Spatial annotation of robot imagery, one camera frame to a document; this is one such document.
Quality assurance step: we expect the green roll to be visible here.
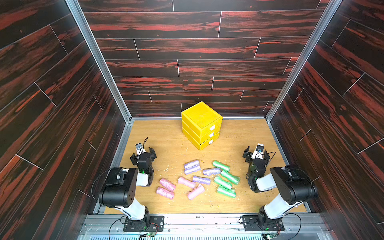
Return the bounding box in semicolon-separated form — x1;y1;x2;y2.
217;185;237;199
221;170;240;185
213;160;230;172
214;176;233;190

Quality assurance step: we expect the green roll bottom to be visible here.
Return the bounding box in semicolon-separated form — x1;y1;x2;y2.
217;185;237;199

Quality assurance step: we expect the yellow top drawer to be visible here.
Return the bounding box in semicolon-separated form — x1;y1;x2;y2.
182;121;222;138

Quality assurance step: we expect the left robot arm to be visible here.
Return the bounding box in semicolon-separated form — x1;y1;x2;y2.
97;144;157;229

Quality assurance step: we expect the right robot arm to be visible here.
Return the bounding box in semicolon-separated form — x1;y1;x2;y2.
243;144;318;231

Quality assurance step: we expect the yellow drawer cabinet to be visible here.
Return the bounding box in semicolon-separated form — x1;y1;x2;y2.
181;102;223;150

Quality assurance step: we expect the pink roll far left upper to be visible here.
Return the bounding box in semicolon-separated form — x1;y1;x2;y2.
159;178;176;192

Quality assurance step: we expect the pink roll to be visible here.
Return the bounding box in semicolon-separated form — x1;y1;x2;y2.
178;177;196;189
156;187;175;200
159;178;176;192
187;184;205;201

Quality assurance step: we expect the green roll top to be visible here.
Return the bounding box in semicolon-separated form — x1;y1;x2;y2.
213;160;230;172

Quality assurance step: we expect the purple roll middle right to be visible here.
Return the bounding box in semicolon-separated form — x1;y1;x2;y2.
203;168;222;176

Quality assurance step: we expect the purple roll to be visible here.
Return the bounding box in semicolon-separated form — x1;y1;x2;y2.
184;165;201;175
203;168;222;176
184;160;200;169
192;176;211;185

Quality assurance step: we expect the purple roll upper front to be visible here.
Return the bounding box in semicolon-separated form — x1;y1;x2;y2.
184;165;201;175

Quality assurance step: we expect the pink roll far left lower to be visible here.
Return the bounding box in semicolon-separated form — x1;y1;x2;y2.
156;187;175;200

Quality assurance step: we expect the purple roll upper back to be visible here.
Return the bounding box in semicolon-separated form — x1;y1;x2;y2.
184;160;200;169

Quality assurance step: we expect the purple roll lower centre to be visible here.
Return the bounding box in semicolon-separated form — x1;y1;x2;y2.
192;176;211;185

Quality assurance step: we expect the pink roll lower centre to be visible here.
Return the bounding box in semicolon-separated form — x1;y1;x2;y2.
187;184;205;201

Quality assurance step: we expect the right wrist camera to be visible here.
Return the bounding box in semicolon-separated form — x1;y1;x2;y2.
252;144;264;159

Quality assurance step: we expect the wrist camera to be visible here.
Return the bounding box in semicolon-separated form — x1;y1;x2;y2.
135;143;146;157
252;144;264;159

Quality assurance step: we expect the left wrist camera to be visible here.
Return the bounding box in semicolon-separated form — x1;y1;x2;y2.
135;143;146;157

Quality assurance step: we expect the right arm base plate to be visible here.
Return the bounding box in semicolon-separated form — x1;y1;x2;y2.
240;215;285;232

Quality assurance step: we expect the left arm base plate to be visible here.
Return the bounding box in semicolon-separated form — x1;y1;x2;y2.
123;215;165;233

